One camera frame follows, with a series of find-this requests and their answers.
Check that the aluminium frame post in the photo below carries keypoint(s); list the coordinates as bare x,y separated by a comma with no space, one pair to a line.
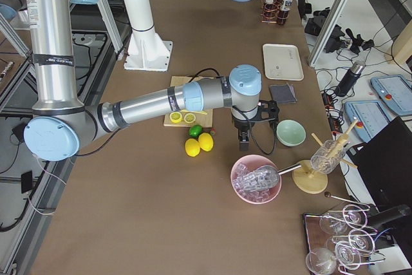
326,31

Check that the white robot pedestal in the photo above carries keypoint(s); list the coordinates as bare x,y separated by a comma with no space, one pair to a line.
147,51

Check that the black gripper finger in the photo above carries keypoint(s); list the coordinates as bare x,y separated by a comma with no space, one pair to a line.
243,143

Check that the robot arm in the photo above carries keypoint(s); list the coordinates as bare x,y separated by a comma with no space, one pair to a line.
62,124

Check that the clear glass on stand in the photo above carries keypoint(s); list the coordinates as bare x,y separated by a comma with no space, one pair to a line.
327,157

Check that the pink bowl with ice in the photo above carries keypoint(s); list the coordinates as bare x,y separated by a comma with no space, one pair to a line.
244,180

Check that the blue teach pendant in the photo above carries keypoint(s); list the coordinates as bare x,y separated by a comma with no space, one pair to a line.
371,115
395,92

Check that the yellow lemon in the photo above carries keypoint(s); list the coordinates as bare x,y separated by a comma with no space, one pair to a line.
206,141
192,147

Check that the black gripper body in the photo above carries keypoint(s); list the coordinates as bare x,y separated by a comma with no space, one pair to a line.
241,124

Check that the wine glass rack tray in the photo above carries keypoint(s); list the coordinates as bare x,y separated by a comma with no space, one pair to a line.
340,241

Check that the copper wire bottle holder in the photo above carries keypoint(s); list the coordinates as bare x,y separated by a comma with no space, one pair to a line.
278,4

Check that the wooden cup tree stand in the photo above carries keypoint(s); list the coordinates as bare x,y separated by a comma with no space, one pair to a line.
311,181

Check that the dark drink bottle middle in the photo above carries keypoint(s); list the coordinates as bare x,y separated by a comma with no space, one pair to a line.
283,12

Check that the green lime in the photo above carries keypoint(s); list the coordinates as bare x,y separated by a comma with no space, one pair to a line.
195,131

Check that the black spare gripper parts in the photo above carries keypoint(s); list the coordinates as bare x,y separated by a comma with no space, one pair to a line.
358,43

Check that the green ceramic bowl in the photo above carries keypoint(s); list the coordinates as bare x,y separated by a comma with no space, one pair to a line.
290,133

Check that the sliced lemon pieces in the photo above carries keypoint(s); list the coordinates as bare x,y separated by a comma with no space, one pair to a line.
185,116

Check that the black equipment case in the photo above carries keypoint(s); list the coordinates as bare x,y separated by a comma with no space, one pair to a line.
315,20

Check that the grey folded cloth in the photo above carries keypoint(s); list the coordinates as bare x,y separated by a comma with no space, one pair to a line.
283,94

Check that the beige plastic tray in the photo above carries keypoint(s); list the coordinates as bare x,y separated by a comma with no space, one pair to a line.
282,62

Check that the black thermos bottle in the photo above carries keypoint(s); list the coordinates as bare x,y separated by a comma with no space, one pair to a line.
350,78

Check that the wooden cutting board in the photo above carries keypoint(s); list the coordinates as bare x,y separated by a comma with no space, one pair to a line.
203,120

